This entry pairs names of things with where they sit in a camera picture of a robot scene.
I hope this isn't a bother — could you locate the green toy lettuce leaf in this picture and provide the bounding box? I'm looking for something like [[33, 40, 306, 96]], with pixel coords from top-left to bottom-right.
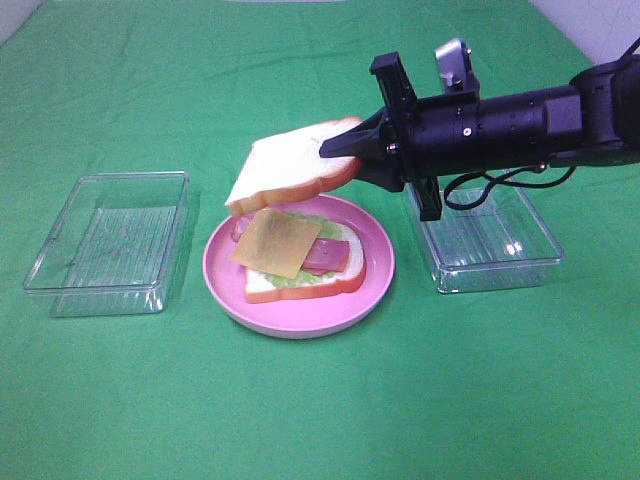
[[262, 211, 347, 288]]

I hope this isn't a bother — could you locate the pink round plate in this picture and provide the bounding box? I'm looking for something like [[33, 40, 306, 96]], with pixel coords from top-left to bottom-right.
[[202, 194, 395, 339]]

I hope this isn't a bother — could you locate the yellow toy cheese slice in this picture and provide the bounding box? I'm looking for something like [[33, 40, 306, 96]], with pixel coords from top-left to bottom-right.
[[230, 207, 323, 279]]

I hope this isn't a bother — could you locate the toy bread slice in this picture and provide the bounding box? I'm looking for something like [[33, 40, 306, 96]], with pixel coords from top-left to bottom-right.
[[225, 117, 361, 216], [245, 225, 366, 304]]

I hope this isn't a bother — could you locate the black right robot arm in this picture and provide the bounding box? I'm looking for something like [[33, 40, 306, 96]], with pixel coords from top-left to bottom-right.
[[319, 39, 639, 221]]

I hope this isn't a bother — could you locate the clear right plastic tray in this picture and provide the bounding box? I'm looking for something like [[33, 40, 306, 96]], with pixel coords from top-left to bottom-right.
[[405, 171, 564, 294]]

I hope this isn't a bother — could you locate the clear plastic tray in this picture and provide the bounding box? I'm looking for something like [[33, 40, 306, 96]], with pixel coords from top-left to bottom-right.
[[23, 171, 189, 318], [405, 171, 564, 294]]

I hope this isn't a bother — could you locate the toy bacon strip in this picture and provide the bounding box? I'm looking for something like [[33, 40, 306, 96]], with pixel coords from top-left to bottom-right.
[[301, 238, 350, 275], [230, 214, 331, 277]]

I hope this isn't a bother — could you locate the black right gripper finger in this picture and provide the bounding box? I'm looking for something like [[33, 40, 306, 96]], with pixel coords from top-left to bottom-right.
[[355, 157, 406, 193], [319, 107, 395, 160]]

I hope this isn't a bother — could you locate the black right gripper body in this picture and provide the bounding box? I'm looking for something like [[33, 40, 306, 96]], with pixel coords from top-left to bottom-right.
[[369, 51, 484, 223]]

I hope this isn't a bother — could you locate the clear left plastic tray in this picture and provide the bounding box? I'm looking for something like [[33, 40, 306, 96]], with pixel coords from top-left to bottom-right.
[[23, 171, 189, 318]]

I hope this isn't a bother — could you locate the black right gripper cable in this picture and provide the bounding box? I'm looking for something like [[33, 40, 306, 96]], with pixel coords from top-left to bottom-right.
[[442, 164, 577, 212]]

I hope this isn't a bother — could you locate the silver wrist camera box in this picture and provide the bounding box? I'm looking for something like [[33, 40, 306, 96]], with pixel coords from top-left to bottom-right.
[[434, 37, 478, 94]]

